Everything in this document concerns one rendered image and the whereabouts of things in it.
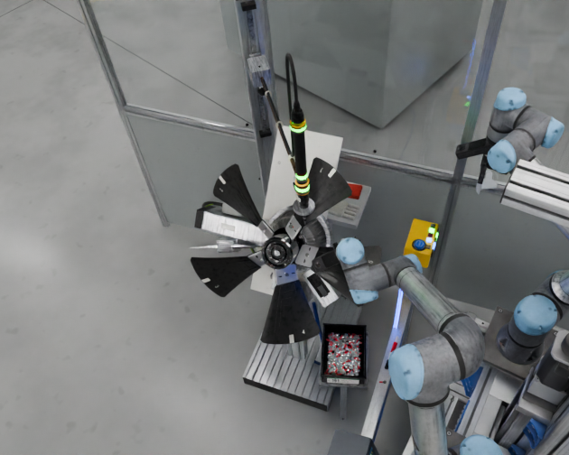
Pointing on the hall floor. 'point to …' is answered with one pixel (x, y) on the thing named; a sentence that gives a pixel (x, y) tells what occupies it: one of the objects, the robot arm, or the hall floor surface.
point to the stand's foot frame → (278, 378)
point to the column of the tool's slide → (265, 147)
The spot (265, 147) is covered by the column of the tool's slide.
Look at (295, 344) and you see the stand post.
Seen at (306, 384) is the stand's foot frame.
